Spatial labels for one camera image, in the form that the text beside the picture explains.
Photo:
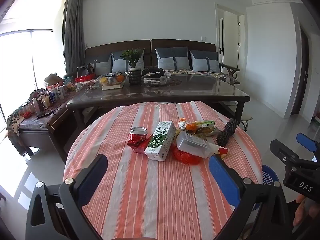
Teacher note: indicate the floral sofa blanket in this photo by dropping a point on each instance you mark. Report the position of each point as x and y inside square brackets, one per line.
[200, 73]

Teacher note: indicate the clear plastic container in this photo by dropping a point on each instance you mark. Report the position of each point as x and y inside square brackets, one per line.
[191, 145]

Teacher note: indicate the group of cosmetic bottles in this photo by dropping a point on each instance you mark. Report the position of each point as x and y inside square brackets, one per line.
[52, 95]

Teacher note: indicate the potted green plant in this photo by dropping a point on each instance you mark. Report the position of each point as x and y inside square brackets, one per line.
[134, 76]

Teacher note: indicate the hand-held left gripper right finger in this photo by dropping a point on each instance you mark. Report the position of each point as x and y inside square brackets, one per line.
[222, 180]

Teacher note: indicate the green white milk carton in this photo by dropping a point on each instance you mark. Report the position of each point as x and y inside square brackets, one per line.
[160, 142]

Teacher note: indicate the glass tray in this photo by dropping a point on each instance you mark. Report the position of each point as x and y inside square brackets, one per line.
[152, 81]

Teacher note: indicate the crushed red can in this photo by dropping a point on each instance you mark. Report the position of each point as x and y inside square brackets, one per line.
[138, 133]

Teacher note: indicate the black pine cone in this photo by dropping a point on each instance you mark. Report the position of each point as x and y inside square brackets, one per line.
[226, 132]

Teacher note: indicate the thick book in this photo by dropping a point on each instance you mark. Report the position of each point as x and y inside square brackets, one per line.
[112, 87]

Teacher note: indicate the orange striped tablecloth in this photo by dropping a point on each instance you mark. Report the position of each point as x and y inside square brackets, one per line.
[150, 192]

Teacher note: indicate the red foil wrapper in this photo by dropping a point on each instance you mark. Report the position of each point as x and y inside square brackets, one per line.
[140, 148]

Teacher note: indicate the black phone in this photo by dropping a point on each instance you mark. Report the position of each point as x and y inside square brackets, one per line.
[44, 115]

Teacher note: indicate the glass fruit bowl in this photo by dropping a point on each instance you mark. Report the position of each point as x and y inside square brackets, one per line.
[112, 79]

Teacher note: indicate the white door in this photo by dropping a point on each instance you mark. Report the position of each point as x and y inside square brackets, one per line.
[228, 35]

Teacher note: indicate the white tape roll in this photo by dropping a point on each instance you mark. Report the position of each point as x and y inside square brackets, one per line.
[163, 78]

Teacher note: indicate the grey curtain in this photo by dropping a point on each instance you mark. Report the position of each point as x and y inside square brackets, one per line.
[73, 30]

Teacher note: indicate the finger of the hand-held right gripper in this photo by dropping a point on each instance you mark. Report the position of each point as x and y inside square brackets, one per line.
[306, 141]
[282, 151]

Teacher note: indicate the beige rolling stool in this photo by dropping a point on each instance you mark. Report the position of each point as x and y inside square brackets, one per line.
[246, 118]

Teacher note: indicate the yellow brown peel scrap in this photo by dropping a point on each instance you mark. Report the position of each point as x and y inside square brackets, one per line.
[178, 132]

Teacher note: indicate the red plastic bag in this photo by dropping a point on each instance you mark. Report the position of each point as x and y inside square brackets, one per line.
[183, 159]

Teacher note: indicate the dark wooden coffee table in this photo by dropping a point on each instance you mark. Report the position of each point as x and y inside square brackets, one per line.
[190, 90]

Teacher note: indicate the bright window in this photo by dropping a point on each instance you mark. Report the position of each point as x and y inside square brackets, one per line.
[25, 55]

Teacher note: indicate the white red packet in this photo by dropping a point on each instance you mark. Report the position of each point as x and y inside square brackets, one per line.
[221, 151]

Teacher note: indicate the patterned fringed blanket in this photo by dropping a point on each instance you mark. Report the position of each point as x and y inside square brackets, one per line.
[13, 123]

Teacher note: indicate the black woven basket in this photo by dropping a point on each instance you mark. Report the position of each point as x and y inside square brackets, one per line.
[152, 71]

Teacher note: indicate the cardboard box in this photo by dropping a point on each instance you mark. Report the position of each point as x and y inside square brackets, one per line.
[52, 78]

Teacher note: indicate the dark brown door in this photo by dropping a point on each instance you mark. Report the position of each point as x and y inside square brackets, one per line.
[302, 72]

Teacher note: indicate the orange white wrapper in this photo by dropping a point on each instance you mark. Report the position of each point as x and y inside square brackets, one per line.
[183, 124]

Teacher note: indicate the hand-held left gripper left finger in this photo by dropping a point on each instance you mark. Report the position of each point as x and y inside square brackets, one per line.
[91, 182]

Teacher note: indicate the green snack bag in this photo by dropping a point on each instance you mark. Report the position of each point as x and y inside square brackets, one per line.
[203, 127]

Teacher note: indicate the grey blue pillow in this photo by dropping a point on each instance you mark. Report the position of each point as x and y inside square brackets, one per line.
[118, 61]
[172, 58]
[103, 66]
[205, 61]

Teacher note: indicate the person's right hand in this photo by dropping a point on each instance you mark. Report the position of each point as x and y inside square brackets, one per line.
[303, 211]

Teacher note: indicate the grey handbag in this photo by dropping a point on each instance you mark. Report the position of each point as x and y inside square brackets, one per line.
[82, 70]

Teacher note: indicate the red box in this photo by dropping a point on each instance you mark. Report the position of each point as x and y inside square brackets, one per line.
[83, 79]

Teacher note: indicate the blue plastic basket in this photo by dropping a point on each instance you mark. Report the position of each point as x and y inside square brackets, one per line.
[270, 176]

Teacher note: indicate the brown wooden sofa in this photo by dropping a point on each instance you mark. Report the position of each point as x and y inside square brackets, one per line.
[170, 43]

